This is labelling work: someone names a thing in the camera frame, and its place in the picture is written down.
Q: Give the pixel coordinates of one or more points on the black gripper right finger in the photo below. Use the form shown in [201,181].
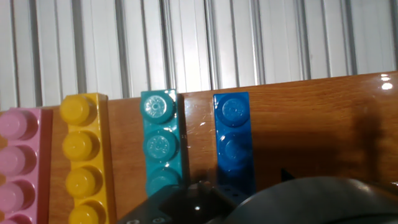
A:
[286,175]

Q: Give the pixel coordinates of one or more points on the yellow four-stud Mega Blok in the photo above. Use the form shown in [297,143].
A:
[81,146]

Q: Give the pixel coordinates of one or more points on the blue long Mega Blok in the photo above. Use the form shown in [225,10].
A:
[233,149]

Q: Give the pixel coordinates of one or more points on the teal four-stud Mega Blok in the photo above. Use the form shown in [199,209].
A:
[160,143]

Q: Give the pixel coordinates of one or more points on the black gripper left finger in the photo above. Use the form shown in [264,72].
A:
[186,202]

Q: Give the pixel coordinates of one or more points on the pink four-stud Mega Blok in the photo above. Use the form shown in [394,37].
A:
[18,155]

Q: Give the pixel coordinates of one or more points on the glossy wooden board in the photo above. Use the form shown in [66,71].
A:
[311,124]

